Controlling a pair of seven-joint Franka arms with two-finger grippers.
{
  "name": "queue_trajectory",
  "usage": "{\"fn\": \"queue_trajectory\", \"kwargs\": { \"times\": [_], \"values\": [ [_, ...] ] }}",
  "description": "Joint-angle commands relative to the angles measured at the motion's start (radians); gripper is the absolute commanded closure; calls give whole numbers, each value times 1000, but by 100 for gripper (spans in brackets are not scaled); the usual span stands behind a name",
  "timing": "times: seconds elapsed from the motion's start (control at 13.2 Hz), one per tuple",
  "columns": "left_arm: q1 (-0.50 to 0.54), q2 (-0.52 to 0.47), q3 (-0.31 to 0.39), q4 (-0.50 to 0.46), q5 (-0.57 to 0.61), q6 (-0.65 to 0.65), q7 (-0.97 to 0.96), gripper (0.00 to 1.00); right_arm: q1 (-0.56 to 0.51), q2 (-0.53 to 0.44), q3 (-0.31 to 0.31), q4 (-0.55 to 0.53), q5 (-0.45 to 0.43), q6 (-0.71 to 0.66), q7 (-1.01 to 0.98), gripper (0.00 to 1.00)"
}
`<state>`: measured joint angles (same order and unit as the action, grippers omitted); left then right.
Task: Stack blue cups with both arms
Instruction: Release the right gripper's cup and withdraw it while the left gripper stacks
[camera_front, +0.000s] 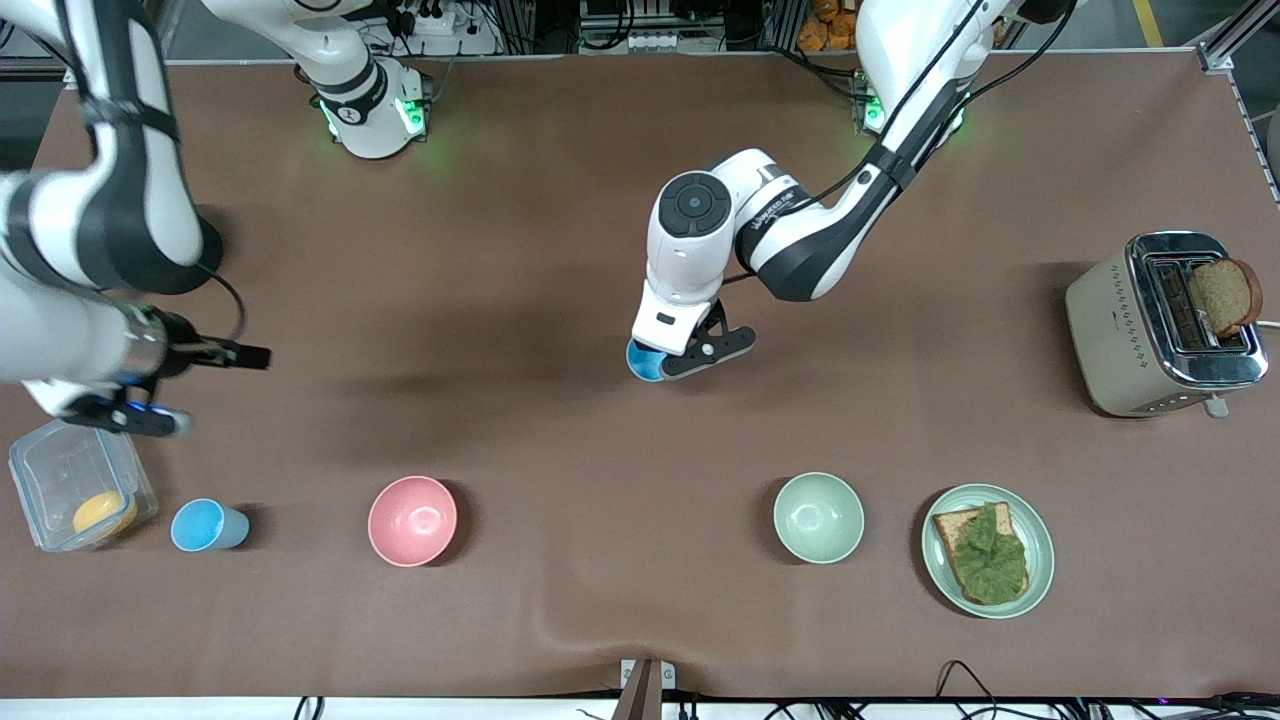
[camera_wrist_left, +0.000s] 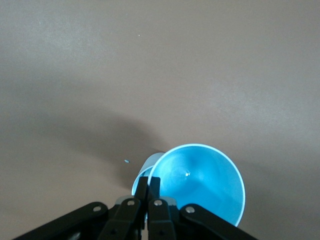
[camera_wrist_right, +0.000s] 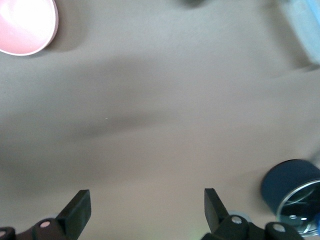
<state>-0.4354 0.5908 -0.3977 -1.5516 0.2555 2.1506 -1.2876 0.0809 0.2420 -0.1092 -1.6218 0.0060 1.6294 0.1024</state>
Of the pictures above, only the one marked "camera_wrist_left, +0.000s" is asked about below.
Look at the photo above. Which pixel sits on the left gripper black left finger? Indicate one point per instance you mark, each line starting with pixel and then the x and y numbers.
pixel 125 220

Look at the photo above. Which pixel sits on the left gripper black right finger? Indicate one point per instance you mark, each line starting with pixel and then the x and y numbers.
pixel 160 220

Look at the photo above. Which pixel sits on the blue plastic cup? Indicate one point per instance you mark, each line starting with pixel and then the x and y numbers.
pixel 200 175
pixel 150 162

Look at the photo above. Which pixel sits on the brown table cloth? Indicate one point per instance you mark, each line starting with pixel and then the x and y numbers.
pixel 100 75

